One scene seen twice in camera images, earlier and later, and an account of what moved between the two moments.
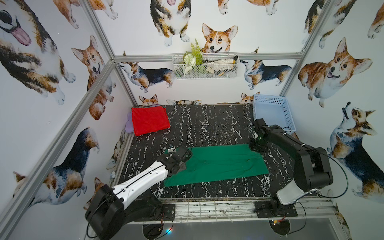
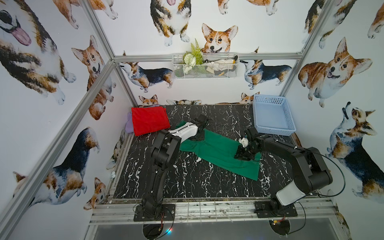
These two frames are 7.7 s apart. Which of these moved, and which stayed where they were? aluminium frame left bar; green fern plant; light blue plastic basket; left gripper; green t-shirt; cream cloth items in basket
Moved: green t-shirt; left gripper
Stayed: aluminium frame left bar; light blue plastic basket; green fern plant; cream cloth items in basket
